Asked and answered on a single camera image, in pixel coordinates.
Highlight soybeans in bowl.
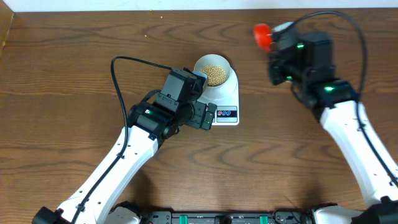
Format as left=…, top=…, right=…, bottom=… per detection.
left=200, top=65, right=226, bottom=86

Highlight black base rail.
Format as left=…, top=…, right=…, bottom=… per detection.
left=108, top=210, right=315, bottom=224

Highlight left black cable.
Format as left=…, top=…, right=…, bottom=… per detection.
left=71, top=55, right=172, bottom=223

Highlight grey round bowl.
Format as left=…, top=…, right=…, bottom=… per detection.
left=194, top=54, right=231, bottom=86

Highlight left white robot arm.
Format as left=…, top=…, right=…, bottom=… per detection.
left=32, top=90, right=217, bottom=224

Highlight white digital kitchen scale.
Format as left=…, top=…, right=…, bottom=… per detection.
left=199, top=67, right=239, bottom=126

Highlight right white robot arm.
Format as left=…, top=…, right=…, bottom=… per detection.
left=268, top=29, right=397, bottom=223

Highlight red plastic scoop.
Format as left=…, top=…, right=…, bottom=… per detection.
left=253, top=23, right=273, bottom=52

